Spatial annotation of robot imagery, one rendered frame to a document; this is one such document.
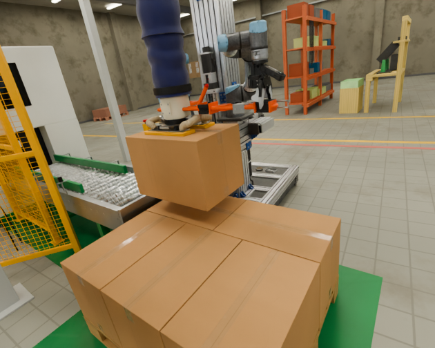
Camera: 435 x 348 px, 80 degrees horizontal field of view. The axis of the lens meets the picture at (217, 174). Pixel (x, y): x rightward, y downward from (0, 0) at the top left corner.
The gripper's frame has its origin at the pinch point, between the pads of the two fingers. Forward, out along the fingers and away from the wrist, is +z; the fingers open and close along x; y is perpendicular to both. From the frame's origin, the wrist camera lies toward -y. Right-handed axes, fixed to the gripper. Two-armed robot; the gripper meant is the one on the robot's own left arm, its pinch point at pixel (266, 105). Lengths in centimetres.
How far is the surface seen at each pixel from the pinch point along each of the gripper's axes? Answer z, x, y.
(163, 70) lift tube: -22, 9, 56
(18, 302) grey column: 120, 99, 158
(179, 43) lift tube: -33, -2, 50
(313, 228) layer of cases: 66, -4, -22
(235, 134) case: 19.1, -13.2, 28.0
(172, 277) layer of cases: 66, 59, 22
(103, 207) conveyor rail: 63, 37, 114
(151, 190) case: 48, 23, 73
